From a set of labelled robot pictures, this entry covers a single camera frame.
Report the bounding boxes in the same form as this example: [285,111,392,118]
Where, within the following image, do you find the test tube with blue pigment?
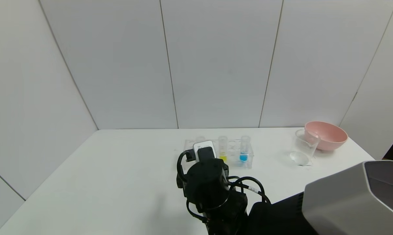
[240,135,251,163]

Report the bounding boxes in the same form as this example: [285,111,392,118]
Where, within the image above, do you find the test tube with yellow pigment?
[218,136,228,163]

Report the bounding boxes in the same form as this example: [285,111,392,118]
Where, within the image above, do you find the clear plastic test tube rack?
[183,139,254,170]

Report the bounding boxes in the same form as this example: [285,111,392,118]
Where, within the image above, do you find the clear glass beaker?
[290,129,321,166]

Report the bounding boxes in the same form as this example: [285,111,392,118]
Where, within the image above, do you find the pink bowl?
[305,121,348,151]

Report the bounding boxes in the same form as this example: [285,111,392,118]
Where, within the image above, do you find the grey robot housing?
[302,160,393,235]

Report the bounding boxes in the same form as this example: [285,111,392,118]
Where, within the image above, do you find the black camera cable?
[176,151,197,190]

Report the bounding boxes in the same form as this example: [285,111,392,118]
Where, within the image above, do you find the black cable with white tag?
[228,176,271,204]

